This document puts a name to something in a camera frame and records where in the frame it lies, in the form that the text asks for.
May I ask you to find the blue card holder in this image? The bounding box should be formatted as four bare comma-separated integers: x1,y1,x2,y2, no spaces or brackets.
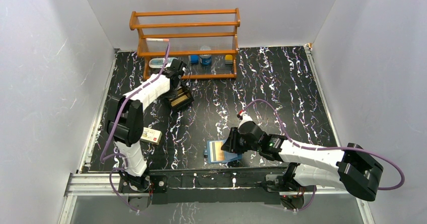
204,140,243,164

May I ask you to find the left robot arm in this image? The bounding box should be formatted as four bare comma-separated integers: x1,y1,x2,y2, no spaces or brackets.
105,58,193,192

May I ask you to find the purple cable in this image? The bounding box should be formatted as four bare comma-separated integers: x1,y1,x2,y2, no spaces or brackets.
242,99,406,213
99,41,171,213

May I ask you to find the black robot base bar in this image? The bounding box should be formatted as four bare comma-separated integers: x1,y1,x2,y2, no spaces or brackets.
151,167,307,208

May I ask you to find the blue lidded jar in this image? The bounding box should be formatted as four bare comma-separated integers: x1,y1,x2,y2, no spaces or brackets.
199,46,212,66

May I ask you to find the black card tray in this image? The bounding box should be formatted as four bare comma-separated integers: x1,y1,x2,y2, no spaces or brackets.
163,86,194,112

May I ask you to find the white and orange tube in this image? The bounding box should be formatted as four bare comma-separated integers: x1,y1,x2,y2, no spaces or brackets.
146,38,170,42

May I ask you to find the toothbrush blister pack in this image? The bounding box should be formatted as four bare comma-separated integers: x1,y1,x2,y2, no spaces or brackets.
149,57,177,68

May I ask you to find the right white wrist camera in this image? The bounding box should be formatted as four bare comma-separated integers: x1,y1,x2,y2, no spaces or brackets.
237,110,253,126

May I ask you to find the small blue box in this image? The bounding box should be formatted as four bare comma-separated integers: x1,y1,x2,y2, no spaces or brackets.
188,55,199,65

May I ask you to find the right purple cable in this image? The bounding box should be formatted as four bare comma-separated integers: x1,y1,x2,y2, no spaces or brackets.
242,99,406,213

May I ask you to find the yellow and grey sponge block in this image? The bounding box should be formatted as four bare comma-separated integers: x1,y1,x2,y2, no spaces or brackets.
224,54,234,65

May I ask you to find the small white and yellow box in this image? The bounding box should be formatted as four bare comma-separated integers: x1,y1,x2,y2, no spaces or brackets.
140,127,162,145

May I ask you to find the orange wooden wire shelf rack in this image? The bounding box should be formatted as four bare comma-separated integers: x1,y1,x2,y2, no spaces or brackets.
129,8,241,80

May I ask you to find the orange credit card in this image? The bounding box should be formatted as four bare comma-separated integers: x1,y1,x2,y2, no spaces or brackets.
213,141,224,152

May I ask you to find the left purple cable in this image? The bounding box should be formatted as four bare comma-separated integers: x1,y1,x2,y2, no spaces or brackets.
99,41,171,213

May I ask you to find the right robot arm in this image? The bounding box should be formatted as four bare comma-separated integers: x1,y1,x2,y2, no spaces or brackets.
221,121,383,201

